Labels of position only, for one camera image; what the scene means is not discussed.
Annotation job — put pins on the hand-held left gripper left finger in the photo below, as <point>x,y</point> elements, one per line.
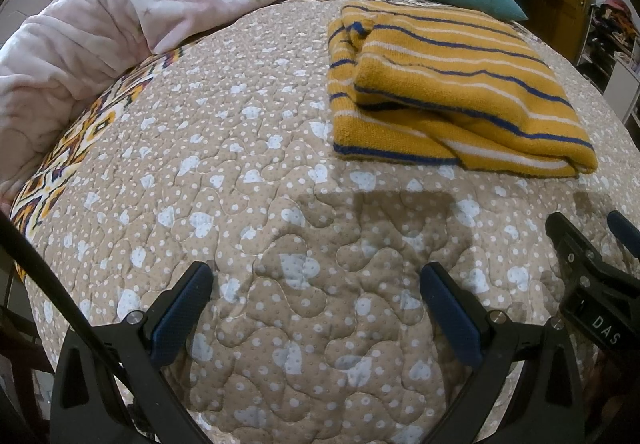
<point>179,316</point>

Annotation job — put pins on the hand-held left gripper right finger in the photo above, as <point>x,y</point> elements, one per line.
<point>450,316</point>

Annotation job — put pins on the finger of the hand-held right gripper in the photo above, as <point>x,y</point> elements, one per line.
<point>567,236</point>
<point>625,226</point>

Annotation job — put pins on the yellow striped sweater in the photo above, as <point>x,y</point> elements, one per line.
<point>450,74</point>

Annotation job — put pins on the beige quilted bedspread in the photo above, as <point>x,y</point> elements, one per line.
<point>260,174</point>

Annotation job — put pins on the cluttered shelf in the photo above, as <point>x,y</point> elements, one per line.
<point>612,39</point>

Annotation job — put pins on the pink floral blanket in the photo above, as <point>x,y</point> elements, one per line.
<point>100,19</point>

